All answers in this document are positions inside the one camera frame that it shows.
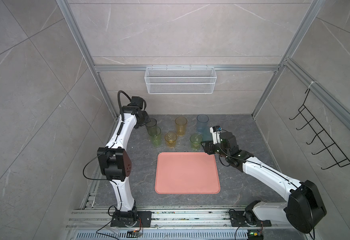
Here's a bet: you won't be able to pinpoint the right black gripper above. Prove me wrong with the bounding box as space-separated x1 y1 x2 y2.
200 139 230 160

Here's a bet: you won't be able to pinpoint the dark grey tall glass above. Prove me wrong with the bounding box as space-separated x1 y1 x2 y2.
145 118 157 136

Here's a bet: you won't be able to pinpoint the light green tall glass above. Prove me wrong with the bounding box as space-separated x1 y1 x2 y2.
149 127 162 147

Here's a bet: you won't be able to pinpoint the pink plastic tray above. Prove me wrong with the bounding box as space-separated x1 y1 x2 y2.
155 152 221 195

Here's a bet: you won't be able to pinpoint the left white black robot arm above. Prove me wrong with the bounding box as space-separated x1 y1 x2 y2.
89 91 151 225

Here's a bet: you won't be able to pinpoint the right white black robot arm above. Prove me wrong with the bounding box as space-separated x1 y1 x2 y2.
201 126 327 234

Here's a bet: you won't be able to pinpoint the teal dimpled cup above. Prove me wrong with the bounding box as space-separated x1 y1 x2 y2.
203 128 213 141

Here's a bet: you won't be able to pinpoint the short green glass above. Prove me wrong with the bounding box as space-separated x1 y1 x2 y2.
190 133 203 151

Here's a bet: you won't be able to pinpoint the short yellow glass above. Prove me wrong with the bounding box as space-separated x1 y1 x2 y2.
165 132 178 148

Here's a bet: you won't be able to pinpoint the tall blue glass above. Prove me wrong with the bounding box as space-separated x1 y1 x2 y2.
196 114 209 134

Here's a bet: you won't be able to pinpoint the tall yellow glass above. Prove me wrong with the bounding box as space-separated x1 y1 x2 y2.
175 116 188 136

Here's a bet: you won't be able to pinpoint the white wire mesh basket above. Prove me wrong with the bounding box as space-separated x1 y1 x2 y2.
145 67 217 95

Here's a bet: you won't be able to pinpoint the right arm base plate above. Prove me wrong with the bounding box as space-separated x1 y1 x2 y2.
228 209 272 227

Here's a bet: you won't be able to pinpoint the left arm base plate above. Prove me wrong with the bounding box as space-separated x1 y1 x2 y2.
111 211 152 228

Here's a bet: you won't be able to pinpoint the black wire hook rack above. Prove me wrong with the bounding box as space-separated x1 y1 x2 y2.
289 89 350 170

